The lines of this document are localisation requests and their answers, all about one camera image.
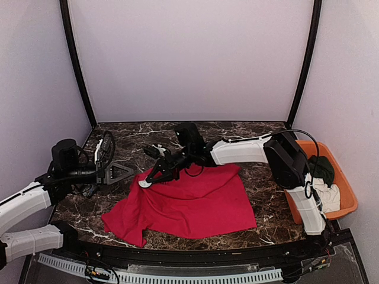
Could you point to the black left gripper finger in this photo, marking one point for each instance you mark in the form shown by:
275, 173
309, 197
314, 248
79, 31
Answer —
119, 169
112, 178

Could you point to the black right frame post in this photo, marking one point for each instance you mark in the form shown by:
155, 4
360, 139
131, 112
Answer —
308, 54

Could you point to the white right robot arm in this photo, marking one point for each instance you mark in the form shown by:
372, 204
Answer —
287, 160

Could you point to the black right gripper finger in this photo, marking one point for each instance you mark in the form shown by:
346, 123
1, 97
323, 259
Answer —
162, 178
160, 168

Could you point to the black brooch display box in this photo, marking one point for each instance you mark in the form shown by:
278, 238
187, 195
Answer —
89, 190

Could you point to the white garment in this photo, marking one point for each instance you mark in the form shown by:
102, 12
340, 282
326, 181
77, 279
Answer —
330, 195

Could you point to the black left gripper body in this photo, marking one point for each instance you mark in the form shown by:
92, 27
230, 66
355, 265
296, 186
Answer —
73, 173

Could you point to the round brooch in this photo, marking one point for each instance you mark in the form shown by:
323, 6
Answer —
144, 184

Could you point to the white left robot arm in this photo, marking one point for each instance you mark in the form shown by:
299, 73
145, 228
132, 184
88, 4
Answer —
26, 202

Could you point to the black frame post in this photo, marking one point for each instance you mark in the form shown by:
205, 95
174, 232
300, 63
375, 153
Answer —
308, 54
74, 58

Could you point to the orange plastic basket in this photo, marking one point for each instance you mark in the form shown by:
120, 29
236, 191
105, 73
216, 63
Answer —
348, 200

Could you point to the magenta t-shirt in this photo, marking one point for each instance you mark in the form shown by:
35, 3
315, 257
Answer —
202, 203

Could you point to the black left frame post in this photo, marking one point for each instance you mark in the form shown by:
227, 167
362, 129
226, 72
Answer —
74, 58

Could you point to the white slotted cable duct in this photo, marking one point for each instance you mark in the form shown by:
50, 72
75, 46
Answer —
160, 275

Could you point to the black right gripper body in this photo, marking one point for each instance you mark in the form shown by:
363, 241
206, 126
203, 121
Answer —
183, 159

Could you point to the dark green garment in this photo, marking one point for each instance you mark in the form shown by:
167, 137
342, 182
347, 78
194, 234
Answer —
322, 168

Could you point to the black front rail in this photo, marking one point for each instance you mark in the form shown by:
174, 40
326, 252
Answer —
283, 243

